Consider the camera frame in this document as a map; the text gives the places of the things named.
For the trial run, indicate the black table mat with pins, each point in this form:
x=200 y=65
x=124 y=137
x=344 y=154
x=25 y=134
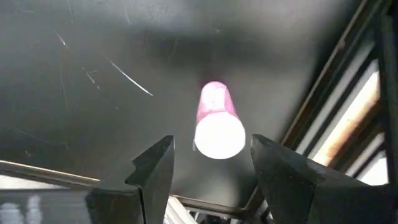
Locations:
x=93 y=124

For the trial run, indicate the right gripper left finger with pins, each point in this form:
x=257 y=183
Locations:
x=149 y=186

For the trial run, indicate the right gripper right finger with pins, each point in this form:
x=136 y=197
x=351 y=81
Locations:
x=286 y=186

